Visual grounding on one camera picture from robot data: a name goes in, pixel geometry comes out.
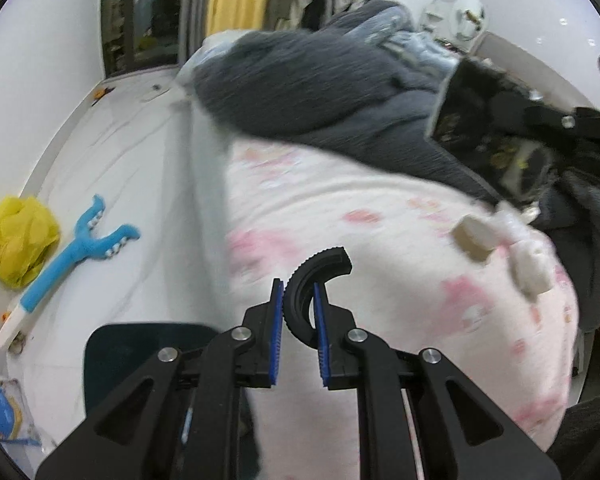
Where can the round mirror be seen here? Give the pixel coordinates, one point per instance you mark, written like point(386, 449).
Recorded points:
point(467, 15)

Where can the light blue denim clothes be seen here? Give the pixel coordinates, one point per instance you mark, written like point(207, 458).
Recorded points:
point(405, 40)

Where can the person's dark grey clothing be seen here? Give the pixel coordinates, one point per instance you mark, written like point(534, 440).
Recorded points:
point(590, 440)

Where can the dark grey fleece blanket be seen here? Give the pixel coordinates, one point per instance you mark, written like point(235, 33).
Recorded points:
point(305, 85)

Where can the cardboard tape roll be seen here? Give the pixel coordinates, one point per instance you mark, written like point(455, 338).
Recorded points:
point(472, 240)

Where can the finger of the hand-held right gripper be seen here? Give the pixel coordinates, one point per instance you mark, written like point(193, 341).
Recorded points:
point(580, 125)

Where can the dark glass balcony door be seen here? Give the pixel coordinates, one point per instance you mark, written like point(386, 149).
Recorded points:
point(150, 10)

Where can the pink printed bed sheet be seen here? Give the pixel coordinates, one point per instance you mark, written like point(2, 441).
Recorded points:
point(380, 360)

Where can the black curved plastic piece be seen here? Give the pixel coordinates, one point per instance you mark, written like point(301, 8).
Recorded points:
point(297, 285)

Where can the black patterned garment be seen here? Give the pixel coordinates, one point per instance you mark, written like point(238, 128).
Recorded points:
point(470, 120)

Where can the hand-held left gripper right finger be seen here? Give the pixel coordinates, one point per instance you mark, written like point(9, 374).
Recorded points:
point(322, 335)

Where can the white wall shelf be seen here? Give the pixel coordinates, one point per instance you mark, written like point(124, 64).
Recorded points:
point(437, 15)

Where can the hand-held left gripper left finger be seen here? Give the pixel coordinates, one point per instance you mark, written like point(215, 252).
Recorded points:
point(277, 330)

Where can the yellow plastic bag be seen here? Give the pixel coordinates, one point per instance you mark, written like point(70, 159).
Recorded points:
point(20, 240)

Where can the small orange floor object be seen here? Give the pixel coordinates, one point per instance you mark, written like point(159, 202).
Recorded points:
point(100, 94)

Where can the blue plush toy stick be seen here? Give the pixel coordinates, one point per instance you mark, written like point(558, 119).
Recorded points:
point(80, 250)

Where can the white sock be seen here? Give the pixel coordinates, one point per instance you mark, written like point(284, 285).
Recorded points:
point(532, 270)
point(505, 221)

